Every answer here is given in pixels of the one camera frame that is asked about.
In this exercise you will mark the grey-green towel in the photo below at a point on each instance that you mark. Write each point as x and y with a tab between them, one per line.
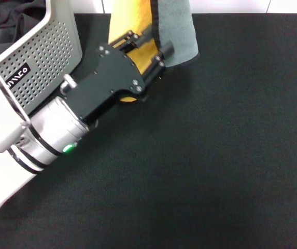
174	31

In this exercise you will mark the black crumpled cloth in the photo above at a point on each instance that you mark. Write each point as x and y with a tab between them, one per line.
8	26

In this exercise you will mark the black tablecloth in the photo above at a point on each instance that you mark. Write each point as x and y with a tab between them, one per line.
202	155

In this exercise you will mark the grey perforated storage box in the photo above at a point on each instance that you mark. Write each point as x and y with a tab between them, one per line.
42	52

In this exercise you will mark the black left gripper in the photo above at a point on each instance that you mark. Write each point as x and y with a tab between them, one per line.
106	77

